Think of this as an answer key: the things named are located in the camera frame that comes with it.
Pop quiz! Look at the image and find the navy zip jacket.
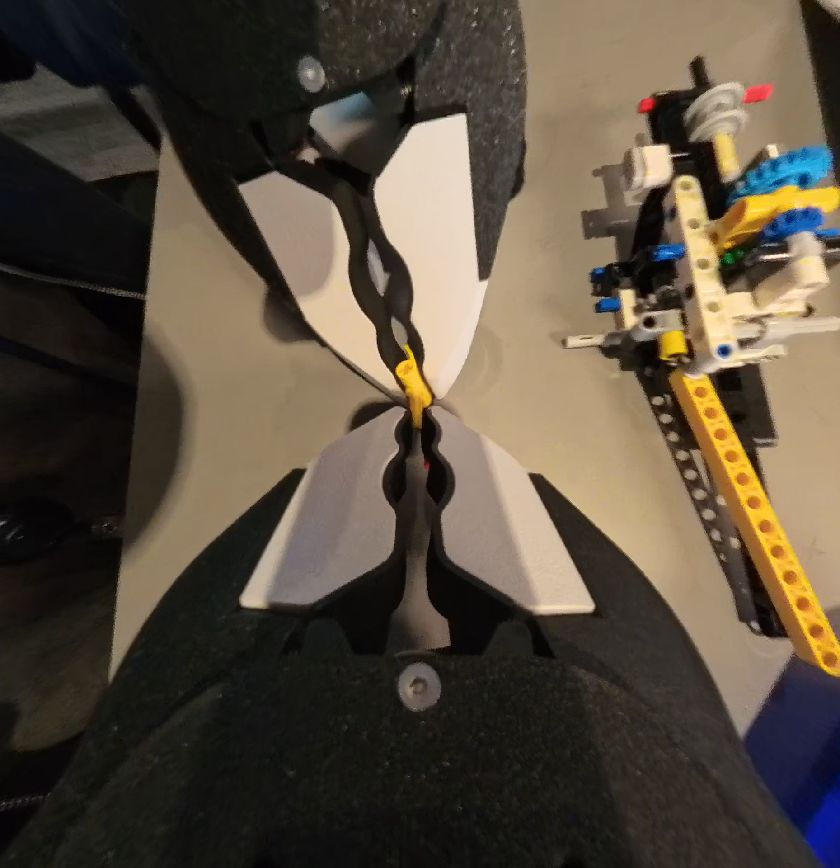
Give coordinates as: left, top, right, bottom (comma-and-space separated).
0, 0, 166, 868

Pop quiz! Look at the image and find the partly built lego vehicle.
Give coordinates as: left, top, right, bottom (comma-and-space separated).
562, 57, 840, 679

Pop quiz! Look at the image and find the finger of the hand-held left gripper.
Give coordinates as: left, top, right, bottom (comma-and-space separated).
371, 110, 490, 402
238, 168, 410, 401

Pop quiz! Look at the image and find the black cord toggle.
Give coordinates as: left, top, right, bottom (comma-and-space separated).
0, 512, 78, 564

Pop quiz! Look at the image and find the blue plastic bin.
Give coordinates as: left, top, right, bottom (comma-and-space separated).
741, 654, 840, 868

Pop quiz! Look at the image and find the yellow lego connector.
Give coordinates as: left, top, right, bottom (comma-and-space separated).
394, 344, 432, 408

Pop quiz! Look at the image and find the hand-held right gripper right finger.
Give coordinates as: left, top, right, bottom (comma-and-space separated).
424, 406, 597, 617

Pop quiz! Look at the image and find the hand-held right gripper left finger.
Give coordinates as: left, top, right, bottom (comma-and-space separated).
239, 407, 408, 613

